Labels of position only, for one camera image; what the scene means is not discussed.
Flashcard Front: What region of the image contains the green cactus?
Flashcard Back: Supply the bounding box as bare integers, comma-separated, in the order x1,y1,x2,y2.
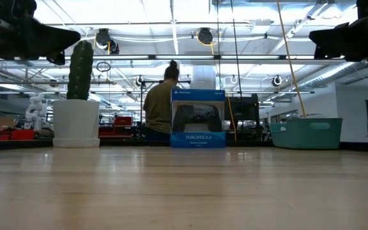
66,40,95,101

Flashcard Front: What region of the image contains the teal plastic bin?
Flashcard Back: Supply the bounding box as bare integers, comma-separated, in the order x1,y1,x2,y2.
269,118,344,150

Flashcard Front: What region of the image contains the black hanging ring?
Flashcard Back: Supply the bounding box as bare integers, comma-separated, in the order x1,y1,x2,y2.
96,61,112,73

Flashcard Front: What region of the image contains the black aluminium table frame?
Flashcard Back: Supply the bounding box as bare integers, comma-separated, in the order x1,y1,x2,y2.
0,139,368,153

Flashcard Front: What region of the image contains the red toolbox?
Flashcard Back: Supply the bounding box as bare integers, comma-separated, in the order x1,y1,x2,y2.
113,116,134,127

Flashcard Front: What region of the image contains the red crate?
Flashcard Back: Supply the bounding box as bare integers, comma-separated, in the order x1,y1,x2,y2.
10,128,35,141

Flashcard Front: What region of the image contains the thin yellow cable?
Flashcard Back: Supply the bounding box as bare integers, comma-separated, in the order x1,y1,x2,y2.
227,95,238,142

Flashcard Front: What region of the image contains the person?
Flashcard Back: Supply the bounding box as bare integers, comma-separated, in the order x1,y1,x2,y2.
142,59,181,144

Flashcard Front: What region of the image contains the black cabinet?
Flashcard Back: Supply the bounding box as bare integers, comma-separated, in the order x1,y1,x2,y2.
224,93,261,141

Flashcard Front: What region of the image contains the white hexagonal plant pot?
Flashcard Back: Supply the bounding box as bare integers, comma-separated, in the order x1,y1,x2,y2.
52,98,101,148

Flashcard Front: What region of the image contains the black hanging cable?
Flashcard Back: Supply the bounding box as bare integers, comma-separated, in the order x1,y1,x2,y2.
230,0,244,96

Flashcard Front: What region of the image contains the yellow hanging cable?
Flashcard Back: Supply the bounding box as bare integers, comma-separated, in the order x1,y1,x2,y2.
275,0,308,118

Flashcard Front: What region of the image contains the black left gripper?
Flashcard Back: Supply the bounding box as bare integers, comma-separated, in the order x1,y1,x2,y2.
0,14,82,66

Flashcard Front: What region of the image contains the white robot figure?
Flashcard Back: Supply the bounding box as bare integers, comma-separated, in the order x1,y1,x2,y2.
25,92,48,131

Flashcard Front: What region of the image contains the blue DualShock controller box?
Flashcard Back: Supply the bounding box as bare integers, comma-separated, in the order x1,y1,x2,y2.
170,88,226,149

